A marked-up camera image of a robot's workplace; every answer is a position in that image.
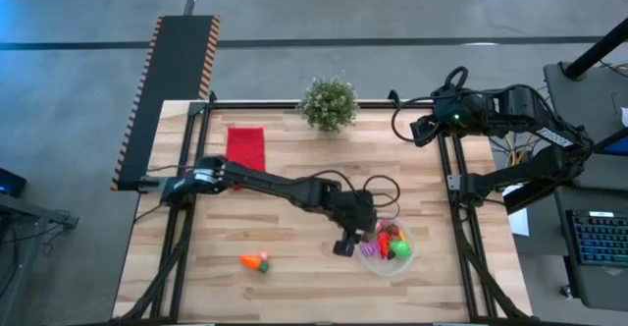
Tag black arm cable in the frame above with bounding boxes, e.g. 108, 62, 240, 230
313, 168, 401, 220
391, 65, 470, 145

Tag orange toy carrot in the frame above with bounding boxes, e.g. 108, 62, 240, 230
239, 253, 271, 275

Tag purple striped toy onion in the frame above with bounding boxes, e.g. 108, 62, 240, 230
359, 240, 383, 260

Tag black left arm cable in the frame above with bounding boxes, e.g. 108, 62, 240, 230
313, 168, 401, 220

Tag red toy chili pepper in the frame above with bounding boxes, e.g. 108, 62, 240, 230
376, 231, 393, 261

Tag white paper sheet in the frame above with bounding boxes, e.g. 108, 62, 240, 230
504, 183, 532, 238

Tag dark device blue light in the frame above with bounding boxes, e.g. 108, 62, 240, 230
0, 167, 28, 198

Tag black aluminium table frame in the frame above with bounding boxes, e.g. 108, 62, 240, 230
112, 89, 537, 325

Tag grey side desk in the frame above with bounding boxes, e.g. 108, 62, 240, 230
544, 62, 628, 192

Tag black ramp orange striped edges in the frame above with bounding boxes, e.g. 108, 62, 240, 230
110, 14, 223, 192

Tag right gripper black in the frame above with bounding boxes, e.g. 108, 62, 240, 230
410, 95, 476, 148

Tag black diagonal stand pole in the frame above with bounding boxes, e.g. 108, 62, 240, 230
563, 19, 628, 82

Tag yellow floor cable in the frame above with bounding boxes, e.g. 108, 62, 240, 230
498, 134, 536, 168

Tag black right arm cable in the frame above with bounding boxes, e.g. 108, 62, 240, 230
391, 65, 470, 145

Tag clear plastic container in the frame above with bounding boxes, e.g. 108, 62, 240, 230
354, 212, 419, 279

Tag green toy pepper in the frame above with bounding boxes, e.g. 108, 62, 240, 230
390, 240, 414, 262

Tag small potted green plant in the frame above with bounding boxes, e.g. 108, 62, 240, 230
297, 76, 361, 134

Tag red cloth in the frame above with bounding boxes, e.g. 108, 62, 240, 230
225, 127, 268, 192

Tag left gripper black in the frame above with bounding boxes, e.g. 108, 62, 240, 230
333, 190, 380, 259

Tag dark laptop blue screen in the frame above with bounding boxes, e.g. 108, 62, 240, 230
592, 128, 628, 158

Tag backlit computer keyboard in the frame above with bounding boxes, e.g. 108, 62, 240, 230
566, 209, 628, 269

